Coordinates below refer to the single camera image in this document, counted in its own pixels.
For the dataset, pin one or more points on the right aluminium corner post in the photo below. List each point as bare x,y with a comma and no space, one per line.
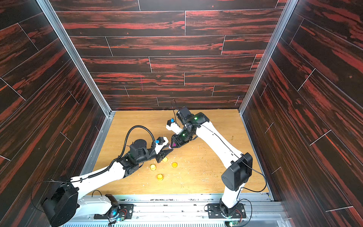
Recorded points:
281,25

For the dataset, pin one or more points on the yellow paint jar left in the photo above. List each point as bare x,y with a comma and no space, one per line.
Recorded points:
153,167

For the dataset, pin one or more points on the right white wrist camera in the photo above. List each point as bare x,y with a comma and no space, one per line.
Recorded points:
173,126

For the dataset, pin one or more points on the yellow paint jar front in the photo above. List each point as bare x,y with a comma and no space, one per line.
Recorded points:
160,177

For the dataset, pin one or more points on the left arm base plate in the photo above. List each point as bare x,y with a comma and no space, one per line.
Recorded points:
117,212

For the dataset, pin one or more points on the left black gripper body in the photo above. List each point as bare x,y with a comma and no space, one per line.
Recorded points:
149,154

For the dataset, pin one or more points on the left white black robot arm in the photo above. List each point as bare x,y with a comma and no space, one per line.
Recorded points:
62,200

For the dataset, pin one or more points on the aluminium corner post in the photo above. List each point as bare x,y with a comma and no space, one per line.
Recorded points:
281,25
60,31

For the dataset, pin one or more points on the yellow paint jar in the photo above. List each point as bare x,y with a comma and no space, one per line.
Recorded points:
153,167
160,177

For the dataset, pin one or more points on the left aluminium corner post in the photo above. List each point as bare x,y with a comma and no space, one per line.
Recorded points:
60,31

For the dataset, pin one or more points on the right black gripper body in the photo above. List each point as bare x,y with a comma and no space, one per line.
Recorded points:
177,141

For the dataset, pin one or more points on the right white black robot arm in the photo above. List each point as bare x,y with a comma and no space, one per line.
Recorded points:
238,165

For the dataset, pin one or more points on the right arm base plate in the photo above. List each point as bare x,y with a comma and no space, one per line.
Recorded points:
216,210

